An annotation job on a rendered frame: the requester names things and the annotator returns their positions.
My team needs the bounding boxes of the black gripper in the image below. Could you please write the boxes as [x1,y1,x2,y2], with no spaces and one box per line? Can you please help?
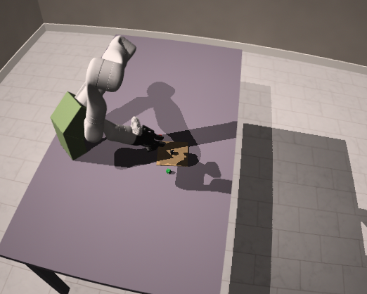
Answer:
[132,125,166,152]

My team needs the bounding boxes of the brown flat mat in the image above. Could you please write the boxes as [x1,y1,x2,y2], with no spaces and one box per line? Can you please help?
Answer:
[156,141,188,167]

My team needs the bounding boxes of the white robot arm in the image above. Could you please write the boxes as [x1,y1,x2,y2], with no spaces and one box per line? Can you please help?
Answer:
[75,36,142,145]

